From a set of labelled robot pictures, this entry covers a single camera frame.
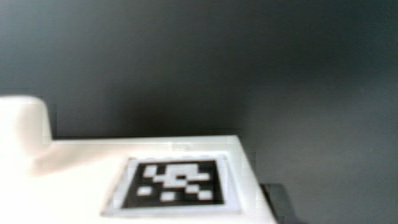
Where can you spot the white drawer front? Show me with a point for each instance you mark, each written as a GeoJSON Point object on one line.
{"type": "Point", "coordinates": [122, 181]}

